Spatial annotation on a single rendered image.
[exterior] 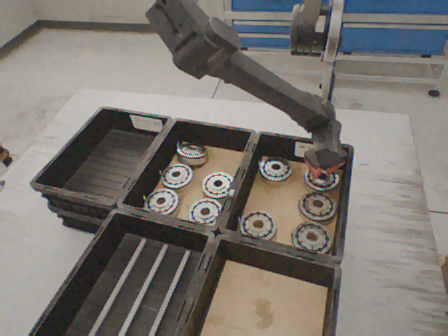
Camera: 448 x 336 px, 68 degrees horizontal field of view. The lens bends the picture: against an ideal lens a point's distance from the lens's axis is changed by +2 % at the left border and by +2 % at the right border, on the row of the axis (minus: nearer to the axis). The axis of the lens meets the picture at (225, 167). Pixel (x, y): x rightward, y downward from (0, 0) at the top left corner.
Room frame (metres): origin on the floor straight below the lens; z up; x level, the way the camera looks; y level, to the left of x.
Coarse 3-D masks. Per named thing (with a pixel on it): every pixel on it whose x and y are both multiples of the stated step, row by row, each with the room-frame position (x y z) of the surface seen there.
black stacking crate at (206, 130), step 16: (176, 128) 0.90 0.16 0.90; (192, 128) 0.89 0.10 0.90; (208, 128) 0.87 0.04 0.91; (176, 144) 0.88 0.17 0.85; (208, 144) 0.87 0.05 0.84; (224, 144) 0.85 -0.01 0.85; (240, 144) 0.82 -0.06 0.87; (160, 160) 0.77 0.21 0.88; (144, 176) 0.68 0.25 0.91; (160, 176) 0.75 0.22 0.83; (144, 192) 0.66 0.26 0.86
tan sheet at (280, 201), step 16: (256, 176) 0.70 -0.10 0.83; (256, 192) 0.64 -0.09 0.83; (272, 192) 0.63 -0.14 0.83; (288, 192) 0.62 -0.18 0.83; (304, 192) 0.61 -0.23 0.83; (336, 192) 0.60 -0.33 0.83; (256, 208) 0.57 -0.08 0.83; (272, 208) 0.57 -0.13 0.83; (288, 208) 0.56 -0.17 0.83; (288, 224) 0.51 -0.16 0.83; (288, 240) 0.46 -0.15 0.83
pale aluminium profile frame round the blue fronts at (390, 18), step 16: (224, 16) 2.54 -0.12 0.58; (240, 16) 2.50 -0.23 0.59; (256, 16) 2.46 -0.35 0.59; (272, 16) 2.43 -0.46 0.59; (288, 16) 2.39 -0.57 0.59; (352, 16) 2.25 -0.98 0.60; (368, 16) 2.22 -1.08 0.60; (384, 16) 2.19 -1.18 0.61; (400, 16) 2.16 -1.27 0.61; (416, 16) 2.13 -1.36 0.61; (432, 16) 2.10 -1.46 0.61; (240, 48) 2.53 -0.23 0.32; (432, 64) 2.28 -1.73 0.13; (224, 80) 2.57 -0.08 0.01; (384, 80) 2.17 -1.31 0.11; (400, 80) 2.13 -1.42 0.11; (416, 80) 2.10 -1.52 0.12; (432, 80) 2.07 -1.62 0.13
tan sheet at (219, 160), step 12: (216, 156) 0.81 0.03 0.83; (228, 156) 0.81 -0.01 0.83; (240, 156) 0.80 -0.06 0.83; (192, 168) 0.77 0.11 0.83; (204, 168) 0.76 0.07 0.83; (216, 168) 0.76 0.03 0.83; (228, 168) 0.75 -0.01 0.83; (192, 192) 0.66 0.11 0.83; (192, 204) 0.62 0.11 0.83; (180, 216) 0.58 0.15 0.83
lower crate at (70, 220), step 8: (48, 208) 0.67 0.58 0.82; (64, 216) 0.67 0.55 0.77; (72, 216) 0.64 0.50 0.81; (80, 216) 0.63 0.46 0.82; (64, 224) 0.68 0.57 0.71; (72, 224) 0.67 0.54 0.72; (80, 224) 0.65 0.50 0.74; (88, 224) 0.64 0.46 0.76; (96, 224) 0.63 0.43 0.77; (88, 232) 0.64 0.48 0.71; (96, 232) 0.63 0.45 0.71
